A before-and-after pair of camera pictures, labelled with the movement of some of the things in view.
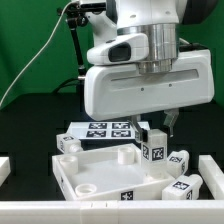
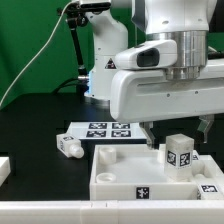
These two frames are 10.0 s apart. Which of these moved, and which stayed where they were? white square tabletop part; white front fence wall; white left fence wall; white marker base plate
Moved: white square tabletop part
Stayed: white left fence wall; white marker base plate; white front fence wall
